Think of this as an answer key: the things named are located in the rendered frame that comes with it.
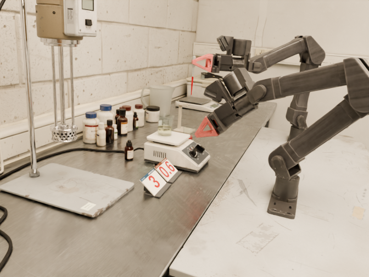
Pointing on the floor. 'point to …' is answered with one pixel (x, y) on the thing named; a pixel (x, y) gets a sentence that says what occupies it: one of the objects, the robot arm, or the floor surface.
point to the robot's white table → (262, 178)
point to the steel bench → (120, 206)
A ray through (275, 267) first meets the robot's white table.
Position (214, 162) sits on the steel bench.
